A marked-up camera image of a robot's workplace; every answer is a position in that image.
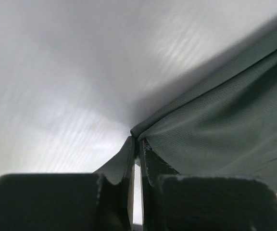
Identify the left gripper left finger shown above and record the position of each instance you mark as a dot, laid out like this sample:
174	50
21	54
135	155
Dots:
98	201

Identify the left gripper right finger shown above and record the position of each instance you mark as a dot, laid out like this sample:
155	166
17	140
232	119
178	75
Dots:
176	202

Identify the dark grey t shirt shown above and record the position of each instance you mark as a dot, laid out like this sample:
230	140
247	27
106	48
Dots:
225	124

